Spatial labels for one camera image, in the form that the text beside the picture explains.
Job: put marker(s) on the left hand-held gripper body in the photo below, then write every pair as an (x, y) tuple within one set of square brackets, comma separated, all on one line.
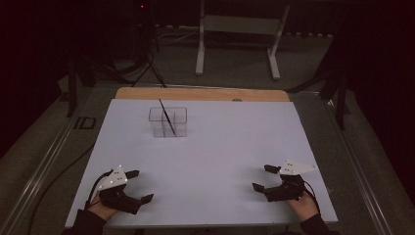
[(113, 180)]

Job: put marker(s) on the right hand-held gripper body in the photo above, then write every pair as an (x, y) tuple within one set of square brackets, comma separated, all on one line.
[(295, 167)]

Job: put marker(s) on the white board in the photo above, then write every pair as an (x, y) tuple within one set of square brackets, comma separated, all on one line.
[(215, 153)]

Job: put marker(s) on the black metal stand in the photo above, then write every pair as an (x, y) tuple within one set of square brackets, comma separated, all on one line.
[(341, 98), (71, 91)]

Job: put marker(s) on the wooden table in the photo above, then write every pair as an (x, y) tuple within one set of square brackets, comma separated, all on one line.
[(195, 94)]

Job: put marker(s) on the black rectangular frame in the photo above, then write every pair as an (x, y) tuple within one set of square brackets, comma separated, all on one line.
[(85, 123)]

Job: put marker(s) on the person's left hand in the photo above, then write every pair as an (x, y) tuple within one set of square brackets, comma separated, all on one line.
[(103, 211)]

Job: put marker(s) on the white metal stand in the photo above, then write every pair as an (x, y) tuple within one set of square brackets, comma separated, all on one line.
[(241, 24)]

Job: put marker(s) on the black tripod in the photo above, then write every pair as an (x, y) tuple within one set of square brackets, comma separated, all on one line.
[(150, 65)]

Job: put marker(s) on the thin black brush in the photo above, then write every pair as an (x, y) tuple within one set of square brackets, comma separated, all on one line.
[(167, 118)]

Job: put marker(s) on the clear plastic organizer box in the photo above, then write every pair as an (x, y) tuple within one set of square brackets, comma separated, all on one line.
[(163, 128)]

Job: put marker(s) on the metal floor rail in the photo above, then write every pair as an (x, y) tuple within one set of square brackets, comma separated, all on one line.
[(39, 169), (359, 169)]

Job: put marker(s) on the person's right hand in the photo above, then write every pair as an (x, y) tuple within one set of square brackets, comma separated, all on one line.
[(304, 209)]

